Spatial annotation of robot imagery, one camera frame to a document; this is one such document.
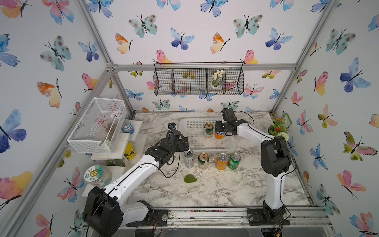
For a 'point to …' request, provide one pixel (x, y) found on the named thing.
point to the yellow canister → (130, 152)
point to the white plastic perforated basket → (193, 128)
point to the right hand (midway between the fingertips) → (221, 123)
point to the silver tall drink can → (189, 155)
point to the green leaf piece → (190, 178)
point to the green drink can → (234, 161)
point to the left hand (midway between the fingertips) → (181, 139)
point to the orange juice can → (222, 161)
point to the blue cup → (127, 127)
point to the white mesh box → (97, 130)
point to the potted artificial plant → (279, 127)
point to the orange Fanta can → (219, 135)
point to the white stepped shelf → (139, 141)
